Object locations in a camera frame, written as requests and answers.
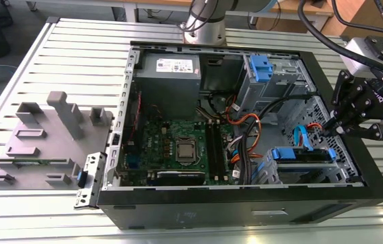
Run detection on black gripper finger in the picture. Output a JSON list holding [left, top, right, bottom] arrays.
[[322, 70, 366, 130], [325, 115, 383, 142]]

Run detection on red black power wire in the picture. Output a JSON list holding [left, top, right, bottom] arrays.
[[307, 123, 327, 133]]

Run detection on blue data wire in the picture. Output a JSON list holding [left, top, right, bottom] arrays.
[[293, 125, 314, 151]]

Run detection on hard disk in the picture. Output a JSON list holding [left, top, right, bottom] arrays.
[[255, 148, 337, 181]]

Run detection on silver metal disk bay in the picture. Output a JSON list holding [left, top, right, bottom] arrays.
[[267, 146, 362, 185]]

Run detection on grey metal drive cage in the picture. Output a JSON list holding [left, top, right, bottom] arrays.
[[237, 54, 317, 115]]

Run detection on blue plastic drive latch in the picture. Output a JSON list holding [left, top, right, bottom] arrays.
[[250, 54, 275, 82]]

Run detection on brown wooden cabinet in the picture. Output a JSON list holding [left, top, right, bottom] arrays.
[[339, 0, 383, 39]]

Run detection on black RAM slot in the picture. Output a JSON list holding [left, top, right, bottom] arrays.
[[206, 120, 222, 180]]

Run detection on black CPU socket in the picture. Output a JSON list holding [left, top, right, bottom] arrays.
[[174, 136, 202, 166]]

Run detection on silver CPU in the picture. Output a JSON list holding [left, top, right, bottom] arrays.
[[177, 142, 198, 160]]

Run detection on grey power supply unit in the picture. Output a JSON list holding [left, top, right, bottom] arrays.
[[134, 52, 202, 120]]

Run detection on green motherboard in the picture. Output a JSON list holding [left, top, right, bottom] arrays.
[[119, 118, 238, 184]]

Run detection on black open PC case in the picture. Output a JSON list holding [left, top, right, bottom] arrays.
[[97, 40, 383, 231]]

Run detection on black graphics card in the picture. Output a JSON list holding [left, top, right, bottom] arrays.
[[147, 169, 207, 188]]

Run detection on blue black latch clip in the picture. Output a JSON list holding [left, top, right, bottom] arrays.
[[78, 171, 90, 189]]

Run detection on grey parts rack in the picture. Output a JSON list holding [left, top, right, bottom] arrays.
[[0, 90, 115, 191]]

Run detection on green RAM stick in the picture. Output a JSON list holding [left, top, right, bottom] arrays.
[[12, 159, 67, 166]]

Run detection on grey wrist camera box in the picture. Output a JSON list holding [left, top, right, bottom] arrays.
[[342, 37, 383, 74]]

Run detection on orange wire bundle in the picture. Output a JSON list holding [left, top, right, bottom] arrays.
[[227, 113, 265, 163]]

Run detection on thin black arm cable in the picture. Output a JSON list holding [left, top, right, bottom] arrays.
[[330, 0, 383, 35]]

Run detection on wooden desk white frame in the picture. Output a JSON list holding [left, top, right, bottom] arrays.
[[249, 0, 337, 35]]

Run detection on black cable bundle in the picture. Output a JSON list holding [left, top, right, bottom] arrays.
[[238, 94, 314, 184]]

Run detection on yellow black power wires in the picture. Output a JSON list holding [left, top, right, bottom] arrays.
[[197, 106, 225, 120]]

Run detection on thin red wire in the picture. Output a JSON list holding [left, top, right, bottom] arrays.
[[137, 90, 145, 128]]

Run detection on white metal table frame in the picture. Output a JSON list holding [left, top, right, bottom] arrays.
[[25, 0, 193, 23]]

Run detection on silver hinged slot bracket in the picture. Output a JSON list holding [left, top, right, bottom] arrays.
[[74, 151, 109, 210]]

